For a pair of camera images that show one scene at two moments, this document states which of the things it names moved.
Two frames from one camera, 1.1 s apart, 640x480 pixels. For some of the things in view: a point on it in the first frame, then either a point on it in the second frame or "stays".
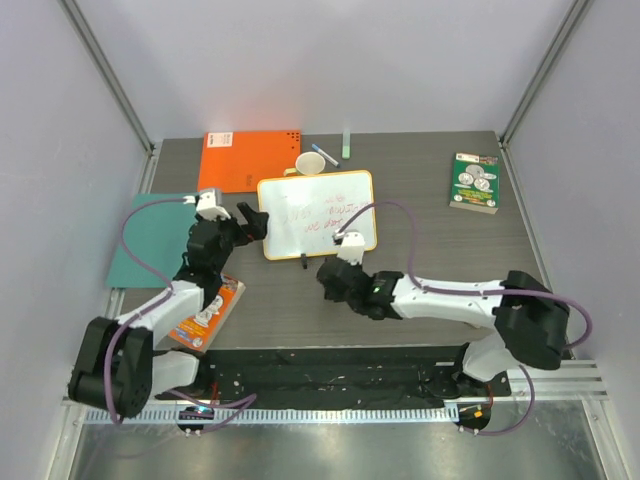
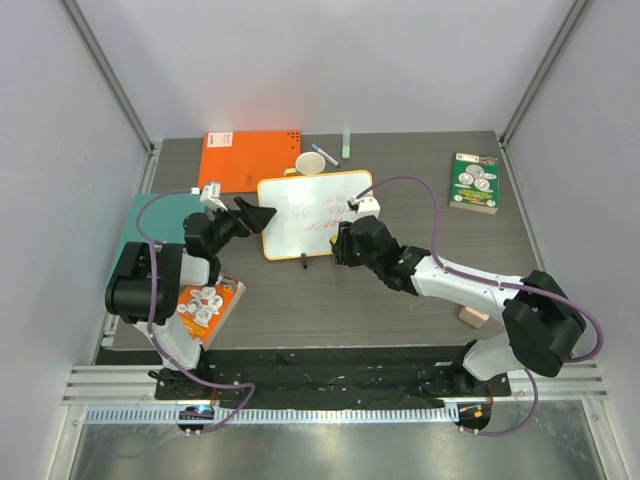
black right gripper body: [327, 275] -> [343, 243]
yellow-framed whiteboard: [304, 211] stays
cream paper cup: [310, 163] stays
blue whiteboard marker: [325, 155] stays
